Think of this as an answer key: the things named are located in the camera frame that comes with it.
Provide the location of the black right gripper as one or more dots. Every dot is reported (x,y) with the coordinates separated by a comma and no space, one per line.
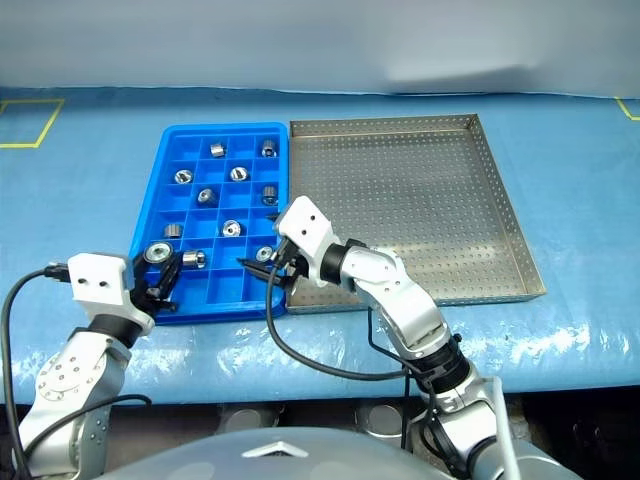
(292,265)

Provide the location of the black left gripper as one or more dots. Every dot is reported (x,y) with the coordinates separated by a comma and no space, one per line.
(150,302)

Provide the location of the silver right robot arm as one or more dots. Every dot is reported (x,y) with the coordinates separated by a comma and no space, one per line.
(400,300)

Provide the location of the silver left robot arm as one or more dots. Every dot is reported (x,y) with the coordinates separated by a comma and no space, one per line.
(65,375)

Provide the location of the blue compartment tray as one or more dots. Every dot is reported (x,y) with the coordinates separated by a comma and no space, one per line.
(227,290)

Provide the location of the perforated metal tray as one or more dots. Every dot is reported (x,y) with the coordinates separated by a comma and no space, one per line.
(425,200)

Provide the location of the grey round cylinder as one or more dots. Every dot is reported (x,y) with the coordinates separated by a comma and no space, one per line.
(382,419)
(247,419)

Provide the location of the grey robot torso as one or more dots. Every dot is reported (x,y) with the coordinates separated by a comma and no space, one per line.
(280,462)

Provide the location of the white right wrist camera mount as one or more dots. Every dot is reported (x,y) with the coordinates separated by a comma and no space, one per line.
(305,225)

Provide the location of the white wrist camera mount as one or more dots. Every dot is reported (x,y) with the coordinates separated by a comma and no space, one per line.
(97,285)
(305,225)

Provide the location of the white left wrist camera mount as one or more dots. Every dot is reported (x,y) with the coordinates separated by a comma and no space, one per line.
(97,285)

